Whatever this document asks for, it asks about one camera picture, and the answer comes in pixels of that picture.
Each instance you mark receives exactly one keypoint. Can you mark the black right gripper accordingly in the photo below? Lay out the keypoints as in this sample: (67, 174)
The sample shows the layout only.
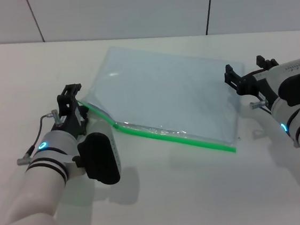
(255, 82)

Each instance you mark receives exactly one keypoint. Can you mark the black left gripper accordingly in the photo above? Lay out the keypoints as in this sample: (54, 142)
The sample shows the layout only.
(70, 123)

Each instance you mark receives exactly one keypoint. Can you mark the transparent green-zip document bag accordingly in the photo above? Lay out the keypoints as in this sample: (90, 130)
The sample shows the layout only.
(164, 95)

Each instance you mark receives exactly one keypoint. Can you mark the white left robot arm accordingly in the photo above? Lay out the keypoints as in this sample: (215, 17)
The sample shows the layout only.
(40, 188)

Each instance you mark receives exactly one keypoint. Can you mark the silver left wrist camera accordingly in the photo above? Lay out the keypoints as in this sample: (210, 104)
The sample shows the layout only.
(99, 155)

